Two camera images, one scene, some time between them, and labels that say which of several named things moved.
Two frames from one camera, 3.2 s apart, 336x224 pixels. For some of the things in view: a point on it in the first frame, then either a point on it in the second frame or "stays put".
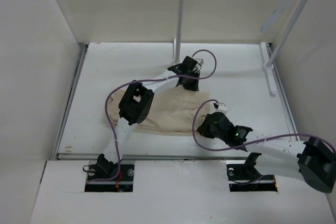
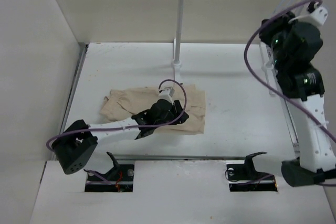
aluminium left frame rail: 70,99 stays put
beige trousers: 176,112 stays put
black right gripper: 203,129 to 269,29
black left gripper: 193,87 to 176,109
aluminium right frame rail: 282,97 stays put
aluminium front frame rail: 95,156 stays put
